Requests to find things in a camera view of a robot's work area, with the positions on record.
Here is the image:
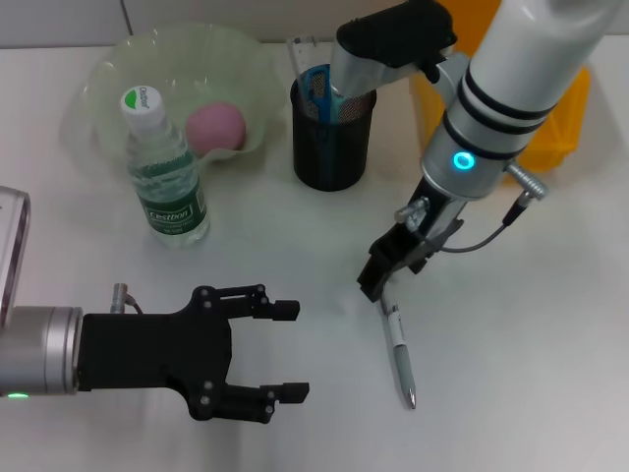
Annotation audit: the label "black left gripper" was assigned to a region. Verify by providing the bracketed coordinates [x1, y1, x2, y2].
[76, 283, 311, 425]

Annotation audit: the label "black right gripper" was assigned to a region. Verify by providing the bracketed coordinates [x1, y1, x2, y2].
[357, 184, 468, 302]

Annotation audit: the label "grey white ballpoint pen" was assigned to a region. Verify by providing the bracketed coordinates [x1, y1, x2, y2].
[377, 287, 419, 411]

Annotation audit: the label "black mesh pen holder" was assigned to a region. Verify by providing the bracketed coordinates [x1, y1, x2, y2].
[289, 73, 378, 192]

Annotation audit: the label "blue scissors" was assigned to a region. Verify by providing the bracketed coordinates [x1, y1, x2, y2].
[300, 63, 350, 186]

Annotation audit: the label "clear water bottle green label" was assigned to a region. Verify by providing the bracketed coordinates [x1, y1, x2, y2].
[119, 84, 211, 249]

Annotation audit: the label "pink toy peach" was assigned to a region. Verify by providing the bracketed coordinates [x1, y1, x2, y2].
[185, 101, 246, 153]

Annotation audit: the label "clear plastic ruler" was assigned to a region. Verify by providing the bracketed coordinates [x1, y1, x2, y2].
[285, 34, 321, 117]

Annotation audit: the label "translucent green wavy fruit plate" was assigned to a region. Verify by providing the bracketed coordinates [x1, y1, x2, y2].
[81, 22, 289, 174]

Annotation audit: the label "yellow plastic bin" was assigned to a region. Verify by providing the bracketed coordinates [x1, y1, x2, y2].
[410, 0, 592, 172]

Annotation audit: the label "right gripper cable with plugs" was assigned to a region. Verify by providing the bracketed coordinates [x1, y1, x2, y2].
[395, 161, 549, 255]

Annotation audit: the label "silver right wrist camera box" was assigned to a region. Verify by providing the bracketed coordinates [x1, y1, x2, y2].
[329, 0, 459, 99]

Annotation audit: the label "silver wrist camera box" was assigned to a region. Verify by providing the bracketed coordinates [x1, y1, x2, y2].
[0, 185, 31, 325]
[329, 0, 459, 99]

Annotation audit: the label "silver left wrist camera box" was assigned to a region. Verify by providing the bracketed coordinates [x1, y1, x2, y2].
[0, 185, 31, 325]

